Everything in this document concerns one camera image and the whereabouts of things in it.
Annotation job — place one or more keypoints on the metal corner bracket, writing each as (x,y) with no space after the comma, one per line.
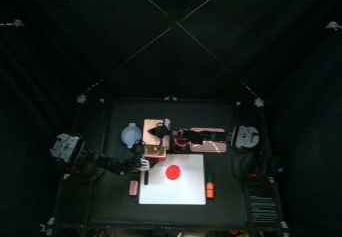
(259,102)
(81,98)

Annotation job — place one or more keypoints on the orange toy carrot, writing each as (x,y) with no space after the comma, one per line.
(210,189)

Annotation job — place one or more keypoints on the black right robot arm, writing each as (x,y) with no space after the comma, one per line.
(209,136)

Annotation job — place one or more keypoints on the small patterned toy block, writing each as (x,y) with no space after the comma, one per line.
(133,187)

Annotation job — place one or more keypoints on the white cutting board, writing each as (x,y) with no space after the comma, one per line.
(178,191)

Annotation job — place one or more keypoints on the metal pole base bracket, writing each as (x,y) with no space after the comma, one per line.
(169,98)

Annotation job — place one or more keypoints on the pinkish brown tray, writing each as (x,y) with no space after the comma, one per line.
(209,147)

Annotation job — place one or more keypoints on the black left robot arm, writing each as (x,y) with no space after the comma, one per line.
(112,166)

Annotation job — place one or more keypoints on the black backdrop cloth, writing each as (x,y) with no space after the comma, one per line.
(89,31)

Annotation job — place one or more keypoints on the wooden drawer box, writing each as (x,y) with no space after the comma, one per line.
(149,122)

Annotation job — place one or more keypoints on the orange-red dough disc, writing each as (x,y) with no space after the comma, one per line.
(173,172)

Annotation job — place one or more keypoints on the red plastic cup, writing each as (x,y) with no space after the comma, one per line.
(181,143)

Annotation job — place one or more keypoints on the grey-blue bowl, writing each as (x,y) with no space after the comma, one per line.
(132,135)

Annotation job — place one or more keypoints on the white text label plate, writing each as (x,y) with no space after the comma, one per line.
(264,209)

